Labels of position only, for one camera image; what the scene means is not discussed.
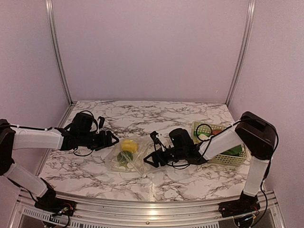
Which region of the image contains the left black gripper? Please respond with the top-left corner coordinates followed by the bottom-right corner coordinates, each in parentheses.
top-left (79, 130), bottom-right (119, 151)

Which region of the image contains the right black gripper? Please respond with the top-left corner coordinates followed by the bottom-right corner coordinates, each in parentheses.
top-left (143, 147), bottom-right (187, 168)

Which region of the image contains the yellow fake corn cob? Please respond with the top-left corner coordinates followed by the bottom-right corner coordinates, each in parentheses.
top-left (121, 140), bottom-right (138, 153)

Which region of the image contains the clear polka-dot zip bag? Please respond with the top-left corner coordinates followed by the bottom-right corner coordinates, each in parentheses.
top-left (105, 136), bottom-right (153, 177)

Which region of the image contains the pale green plastic basket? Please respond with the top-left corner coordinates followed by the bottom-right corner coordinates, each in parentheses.
top-left (191, 122), bottom-right (247, 166)

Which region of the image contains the green fake leafy vegetable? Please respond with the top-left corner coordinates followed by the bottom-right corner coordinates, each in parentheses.
top-left (199, 133), bottom-right (242, 160)

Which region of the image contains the brown fake potato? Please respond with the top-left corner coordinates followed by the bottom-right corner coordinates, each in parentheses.
top-left (212, 129), bottom-right (223, 135)

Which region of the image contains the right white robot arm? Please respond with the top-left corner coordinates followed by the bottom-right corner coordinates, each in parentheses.
top-left (143, 111), bottom-right (279, 213)

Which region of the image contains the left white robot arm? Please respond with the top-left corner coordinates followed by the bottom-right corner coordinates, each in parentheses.
top-left (0, 111), bottom-right (119, 211)

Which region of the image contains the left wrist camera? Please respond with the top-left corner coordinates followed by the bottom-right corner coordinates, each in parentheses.
top-left (96, 116), bottom-right (105, 134)

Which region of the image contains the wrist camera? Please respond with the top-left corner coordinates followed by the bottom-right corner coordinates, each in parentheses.
top-left (96, 116), bottom-right (105, 134)
top-left (150, 131), bottom-right (166, 148)

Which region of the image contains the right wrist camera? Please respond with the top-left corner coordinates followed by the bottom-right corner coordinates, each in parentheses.
top-left (150, 131), bottom-right (166, 148)

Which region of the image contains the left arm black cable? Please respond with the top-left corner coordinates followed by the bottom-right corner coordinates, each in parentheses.
top-left (9, 110), bottom-right (99, 156)

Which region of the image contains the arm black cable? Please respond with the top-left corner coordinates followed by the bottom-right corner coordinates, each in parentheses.
top-left (9, 110), bottom-right (99, 156)
top-left (166, 121), bottom-right (278, 198)

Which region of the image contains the front aluminium rail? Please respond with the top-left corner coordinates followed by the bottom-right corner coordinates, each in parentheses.
top-left (14, 190), bottom-right (285, 228)

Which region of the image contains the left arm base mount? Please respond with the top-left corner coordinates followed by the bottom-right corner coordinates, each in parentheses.
top-left (35, 183), bottom-right (76, 217)

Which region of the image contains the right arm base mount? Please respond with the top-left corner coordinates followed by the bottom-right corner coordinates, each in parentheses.
top-left (218, 190), bottom-right (261, 218)

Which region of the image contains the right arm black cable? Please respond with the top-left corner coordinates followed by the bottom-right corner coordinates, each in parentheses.
top-left (166, 121), bottom-right (278, 198)

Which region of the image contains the left aluminium frame post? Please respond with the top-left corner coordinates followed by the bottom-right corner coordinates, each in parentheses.
top-left (45, 0), bottom-right (73, 106)

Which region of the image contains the aluminium frame post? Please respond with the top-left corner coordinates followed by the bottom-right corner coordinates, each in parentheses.
top-left (45, 0), bottom-right (73, 106)
top-left (225, 0), bottom-right (256, 107)

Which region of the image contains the right aluminium frame post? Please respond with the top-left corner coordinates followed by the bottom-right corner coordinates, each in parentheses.
top-left (225, 0), bottom-right (256, 107)

